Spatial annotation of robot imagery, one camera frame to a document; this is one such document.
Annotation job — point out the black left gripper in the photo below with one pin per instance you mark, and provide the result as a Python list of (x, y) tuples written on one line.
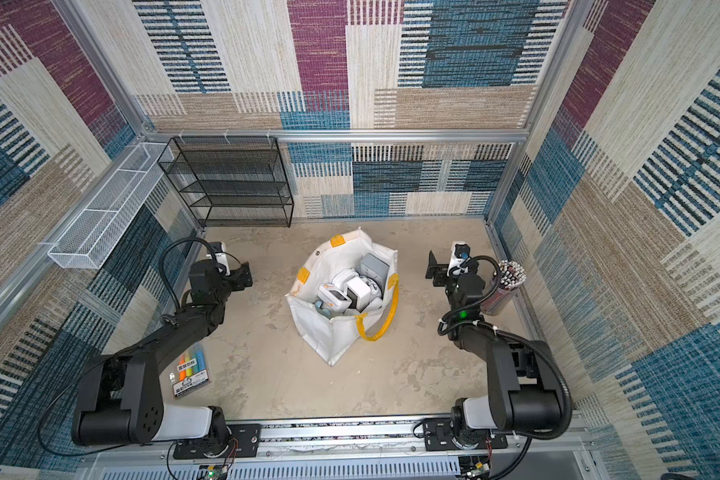
[(241, 284)]

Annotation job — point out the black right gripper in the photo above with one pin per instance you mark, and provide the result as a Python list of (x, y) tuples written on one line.
[(435, 267)]

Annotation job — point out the white canvas bag yellow handles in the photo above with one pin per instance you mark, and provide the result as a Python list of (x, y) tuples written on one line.
[(329, 334)]

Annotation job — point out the white rectangular alarm clock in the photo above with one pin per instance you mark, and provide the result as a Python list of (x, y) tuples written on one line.
[(359, 293)]

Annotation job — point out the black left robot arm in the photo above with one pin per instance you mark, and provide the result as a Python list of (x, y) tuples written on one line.
[(119, 399)]

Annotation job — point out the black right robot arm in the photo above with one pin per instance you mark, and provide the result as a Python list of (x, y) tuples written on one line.
[(527, 394)]

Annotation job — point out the grey square device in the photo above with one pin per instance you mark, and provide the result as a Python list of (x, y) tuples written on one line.
[(374, 268)]

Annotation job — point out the cup of coloured pencils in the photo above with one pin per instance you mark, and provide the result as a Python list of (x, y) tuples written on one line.
[(512, 275)]

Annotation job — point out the highlighter marker pack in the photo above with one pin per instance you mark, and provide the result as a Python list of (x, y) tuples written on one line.
[(189, 372)]

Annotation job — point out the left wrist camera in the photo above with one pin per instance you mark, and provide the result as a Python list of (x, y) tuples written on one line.
[(220, 255)]

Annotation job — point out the black wire mesh shelf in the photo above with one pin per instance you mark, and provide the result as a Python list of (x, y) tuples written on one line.
[(228, 181)]

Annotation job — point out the white wire mesh basket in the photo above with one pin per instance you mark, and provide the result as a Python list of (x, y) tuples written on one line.
[(98, 228)]

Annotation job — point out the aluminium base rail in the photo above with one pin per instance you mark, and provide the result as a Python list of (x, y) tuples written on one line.
[(365, 447)]

